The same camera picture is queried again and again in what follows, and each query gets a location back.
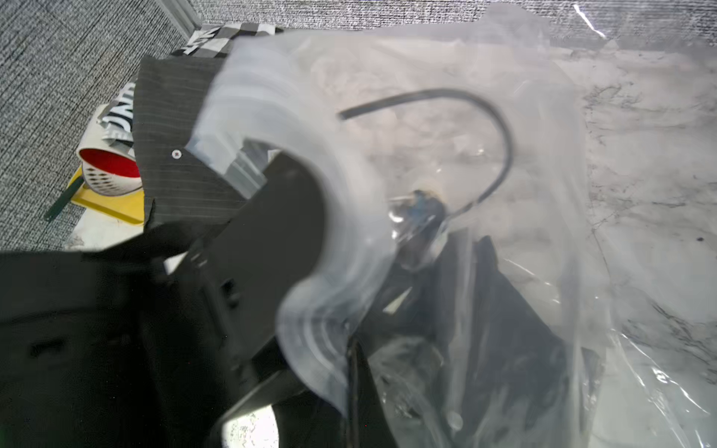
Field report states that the green pen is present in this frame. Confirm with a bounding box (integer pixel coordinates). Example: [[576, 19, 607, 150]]
[[43, 175, 84, 222]]

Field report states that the yellow tray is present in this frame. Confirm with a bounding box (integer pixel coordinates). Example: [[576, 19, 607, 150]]
[[71, 185, 145, 225]]

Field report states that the black shirt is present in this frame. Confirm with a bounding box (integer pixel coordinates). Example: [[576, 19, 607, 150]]
[[273, 226, 606, 448]]

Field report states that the clear vacuum bag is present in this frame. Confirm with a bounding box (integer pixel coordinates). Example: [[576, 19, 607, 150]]
[[189, 5, 716, 447]]

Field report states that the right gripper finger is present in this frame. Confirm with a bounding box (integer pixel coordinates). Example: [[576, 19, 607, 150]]
[[344, 337, 397, 448]]

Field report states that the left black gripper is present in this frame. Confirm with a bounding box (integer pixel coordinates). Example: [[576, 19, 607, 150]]
[[173, 153, 326, 388]]

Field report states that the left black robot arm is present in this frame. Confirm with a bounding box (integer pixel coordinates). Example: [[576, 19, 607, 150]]
[[1, 155, 326, 447]]

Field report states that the black white checkered cloth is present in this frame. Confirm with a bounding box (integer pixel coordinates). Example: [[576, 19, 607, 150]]
[[170, 22, 285, 59]]

